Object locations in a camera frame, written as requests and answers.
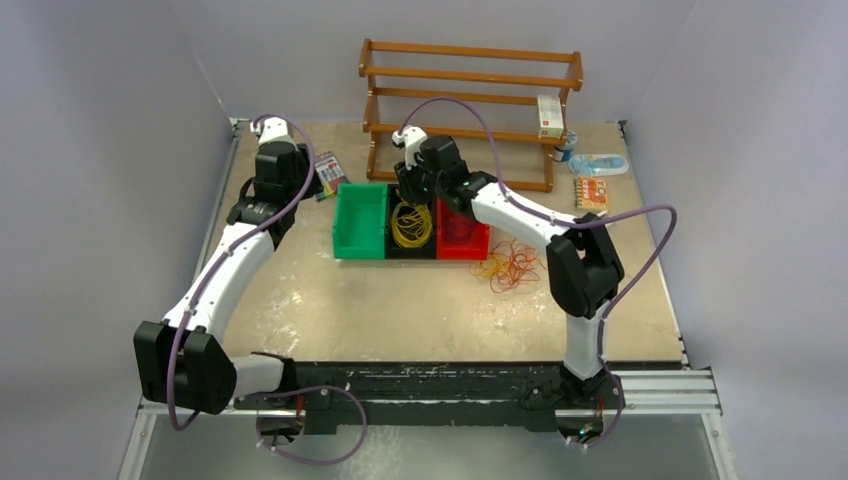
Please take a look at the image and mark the yellow thin cable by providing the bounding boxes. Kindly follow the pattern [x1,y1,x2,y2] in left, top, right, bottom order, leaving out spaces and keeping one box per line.
[394,201,432,240]

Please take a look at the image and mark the purple thin cable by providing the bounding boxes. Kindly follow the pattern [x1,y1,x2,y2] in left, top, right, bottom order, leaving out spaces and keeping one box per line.
[443,208,478,245]

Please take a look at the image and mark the green plastic bin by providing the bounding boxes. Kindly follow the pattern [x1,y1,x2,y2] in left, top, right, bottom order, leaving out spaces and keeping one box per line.
[332,183,388,260]

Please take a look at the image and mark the red plastic bin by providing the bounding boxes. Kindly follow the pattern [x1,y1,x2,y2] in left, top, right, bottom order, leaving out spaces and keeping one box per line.
[436,199,490,260]

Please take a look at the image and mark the black plastic bin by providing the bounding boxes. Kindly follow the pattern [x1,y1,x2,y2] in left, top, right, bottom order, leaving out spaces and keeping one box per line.
[385,185,437,260]

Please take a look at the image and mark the orange cable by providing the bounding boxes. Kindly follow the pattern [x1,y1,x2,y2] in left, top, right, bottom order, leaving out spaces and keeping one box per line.
[470,238,548,296]

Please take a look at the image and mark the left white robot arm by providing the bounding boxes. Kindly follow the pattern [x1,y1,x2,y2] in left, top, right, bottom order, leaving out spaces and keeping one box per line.
[133,140,320,414]

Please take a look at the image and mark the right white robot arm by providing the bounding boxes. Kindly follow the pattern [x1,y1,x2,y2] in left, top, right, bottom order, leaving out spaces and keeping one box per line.
[392,127,624,407]

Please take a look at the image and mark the pack of coloured markers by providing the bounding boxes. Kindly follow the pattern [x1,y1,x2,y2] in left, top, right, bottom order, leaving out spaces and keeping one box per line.
[313,151,349,202]

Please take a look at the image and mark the wooden two-tier shelf rack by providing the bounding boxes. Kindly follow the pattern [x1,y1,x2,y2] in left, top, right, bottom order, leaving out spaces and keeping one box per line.
[358,38,584,194]

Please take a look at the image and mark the white red carton box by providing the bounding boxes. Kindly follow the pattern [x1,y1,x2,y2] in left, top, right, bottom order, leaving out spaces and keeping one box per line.
[536,95,567,140]

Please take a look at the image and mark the orange snack packet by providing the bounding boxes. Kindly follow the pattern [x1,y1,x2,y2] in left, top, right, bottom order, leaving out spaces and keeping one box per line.
[574,176,609,212]

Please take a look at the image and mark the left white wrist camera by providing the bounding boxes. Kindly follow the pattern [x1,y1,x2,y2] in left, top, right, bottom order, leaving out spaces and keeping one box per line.
[250,116,297,149]

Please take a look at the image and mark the yellow coiled cable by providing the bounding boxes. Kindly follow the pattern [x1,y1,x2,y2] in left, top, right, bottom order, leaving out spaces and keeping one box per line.
[390,201,433,250]

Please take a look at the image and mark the right purple robot hose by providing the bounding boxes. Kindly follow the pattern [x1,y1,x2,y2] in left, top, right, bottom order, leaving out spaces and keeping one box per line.
[400,97,678,452]

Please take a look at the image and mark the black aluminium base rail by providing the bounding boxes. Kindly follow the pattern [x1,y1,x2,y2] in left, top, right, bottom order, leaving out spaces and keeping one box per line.
[135,360,723,437]

